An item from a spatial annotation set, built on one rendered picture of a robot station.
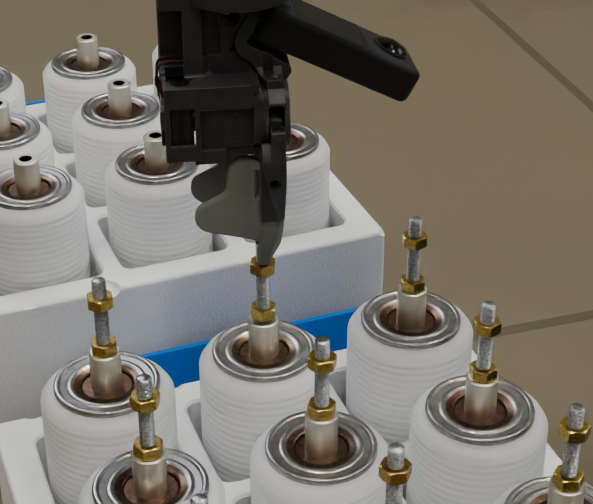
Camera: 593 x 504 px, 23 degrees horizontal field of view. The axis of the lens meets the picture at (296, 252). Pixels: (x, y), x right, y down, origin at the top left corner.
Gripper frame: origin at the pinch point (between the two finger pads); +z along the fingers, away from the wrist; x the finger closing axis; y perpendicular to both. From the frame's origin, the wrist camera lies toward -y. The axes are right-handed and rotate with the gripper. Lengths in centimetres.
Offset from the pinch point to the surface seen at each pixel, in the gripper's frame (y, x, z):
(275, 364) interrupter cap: 0.1, 1.9, 9.2
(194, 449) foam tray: 6.2, 1.9, 16.5
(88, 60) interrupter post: 13, -52, 9
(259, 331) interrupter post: 1.1, 1.0, 6.9
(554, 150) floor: -45, -74, 35
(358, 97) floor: -22, -93, 35
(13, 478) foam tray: 19.5, 3.5, 16.5
